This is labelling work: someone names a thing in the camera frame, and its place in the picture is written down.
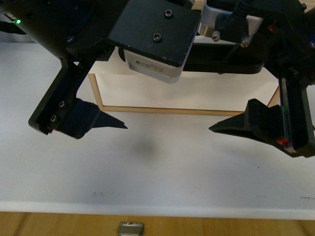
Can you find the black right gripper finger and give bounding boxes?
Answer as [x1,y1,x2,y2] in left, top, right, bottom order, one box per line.
[209,73,315,158]

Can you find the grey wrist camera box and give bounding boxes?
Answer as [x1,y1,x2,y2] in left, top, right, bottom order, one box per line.
[119,5,263,84]

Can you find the white lower drawer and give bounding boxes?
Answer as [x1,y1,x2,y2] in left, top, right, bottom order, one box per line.
[95,73,279,112]

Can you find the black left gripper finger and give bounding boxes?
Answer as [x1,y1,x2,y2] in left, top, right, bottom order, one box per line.
[29,60,127,139]

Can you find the black camera cable plug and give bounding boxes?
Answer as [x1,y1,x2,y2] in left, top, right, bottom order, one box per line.
[212,0,254,48]

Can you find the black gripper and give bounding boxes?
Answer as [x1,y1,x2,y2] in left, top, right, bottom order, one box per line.
[0,0,315,84]

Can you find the small metal clip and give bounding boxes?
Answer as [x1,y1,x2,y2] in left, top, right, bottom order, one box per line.
[117,222,145,236]

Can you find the black drawer handle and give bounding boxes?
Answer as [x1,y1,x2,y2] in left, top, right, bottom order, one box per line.
[184,43,264,74]

